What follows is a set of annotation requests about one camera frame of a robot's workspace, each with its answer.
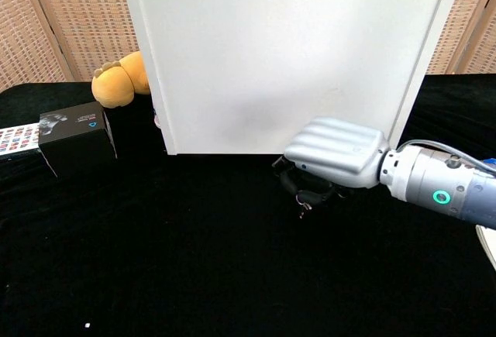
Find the white notebook edge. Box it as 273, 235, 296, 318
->
475, 224, 496, 271

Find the black product box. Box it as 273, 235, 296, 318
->
38, 100, 119, 178

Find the white cabinet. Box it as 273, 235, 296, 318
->
118, 0, 470, 156

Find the black velvet tablecloth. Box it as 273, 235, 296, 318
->
0, 73, 496, 337

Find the orange plush toy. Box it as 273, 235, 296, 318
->
91, 50, 152, 109

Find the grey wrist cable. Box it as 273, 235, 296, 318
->
402, 139, 496, 178

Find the right silver and black robot hand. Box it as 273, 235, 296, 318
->
270, 116, 390, 209

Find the woven folding screen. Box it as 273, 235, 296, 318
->
424, 0, 496, 77
0, 0, 141, 93

